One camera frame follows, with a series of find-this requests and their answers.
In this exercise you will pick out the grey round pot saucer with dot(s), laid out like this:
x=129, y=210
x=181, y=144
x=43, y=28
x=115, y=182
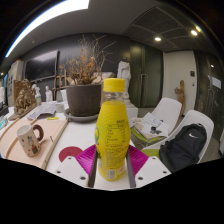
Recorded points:
x=78, y=118

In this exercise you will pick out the wooden figure sculpture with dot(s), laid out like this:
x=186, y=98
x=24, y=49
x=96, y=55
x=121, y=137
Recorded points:
x=181, y=93

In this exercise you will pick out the dried plant in grey pot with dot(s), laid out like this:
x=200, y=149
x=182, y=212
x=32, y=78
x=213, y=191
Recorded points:
x=83, y=98

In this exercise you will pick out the black wall screen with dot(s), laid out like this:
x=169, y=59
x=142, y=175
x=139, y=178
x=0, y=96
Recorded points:
x=40, y=66

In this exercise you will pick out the black backpack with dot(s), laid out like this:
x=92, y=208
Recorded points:
x=183, y=146

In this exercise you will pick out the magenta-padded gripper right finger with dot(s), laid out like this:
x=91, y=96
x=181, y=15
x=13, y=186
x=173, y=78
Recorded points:
x=151, y=168

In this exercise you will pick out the papers stack on chair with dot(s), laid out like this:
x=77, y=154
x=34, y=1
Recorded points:
x=151, y=126

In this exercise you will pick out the tall white plaster statue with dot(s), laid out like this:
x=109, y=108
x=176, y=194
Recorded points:
x=124, y=73

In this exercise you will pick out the long ceiling light strip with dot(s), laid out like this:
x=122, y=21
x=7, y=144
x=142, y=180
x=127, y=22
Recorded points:
x=50, y=15

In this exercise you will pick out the wooden easel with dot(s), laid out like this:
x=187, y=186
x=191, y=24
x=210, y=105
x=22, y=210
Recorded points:
x=60, y=86

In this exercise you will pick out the brown carved wooden sculpture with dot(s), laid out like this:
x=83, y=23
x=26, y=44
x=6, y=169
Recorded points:
x=24, y=100

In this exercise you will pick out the white cabinet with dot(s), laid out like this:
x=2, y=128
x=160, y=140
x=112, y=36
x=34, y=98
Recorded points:
x=16, y=75

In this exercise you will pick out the ceiling spot lights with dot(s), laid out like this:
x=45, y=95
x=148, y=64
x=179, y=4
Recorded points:
x=157, y=39

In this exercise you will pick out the dark double door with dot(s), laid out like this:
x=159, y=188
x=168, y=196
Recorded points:
x=146, y=76

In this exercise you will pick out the printed paper sheets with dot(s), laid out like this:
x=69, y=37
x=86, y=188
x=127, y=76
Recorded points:
x=41, y=110

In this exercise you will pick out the light wooden drawing board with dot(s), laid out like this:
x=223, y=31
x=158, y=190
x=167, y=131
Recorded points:
x=50, y=133

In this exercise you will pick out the yellow marker pen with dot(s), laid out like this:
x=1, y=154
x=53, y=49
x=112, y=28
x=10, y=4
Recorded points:
x=52, y=118

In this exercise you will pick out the yellow drink bottle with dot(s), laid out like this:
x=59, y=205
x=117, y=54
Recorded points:
x=112, y=133

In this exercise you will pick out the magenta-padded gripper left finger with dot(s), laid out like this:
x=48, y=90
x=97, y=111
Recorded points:
x=68, y=168

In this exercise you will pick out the flat round red coaster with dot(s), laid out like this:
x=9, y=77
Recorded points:
x=68, y=153

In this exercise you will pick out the white chair with backpack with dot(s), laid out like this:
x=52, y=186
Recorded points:
x=196, y=118

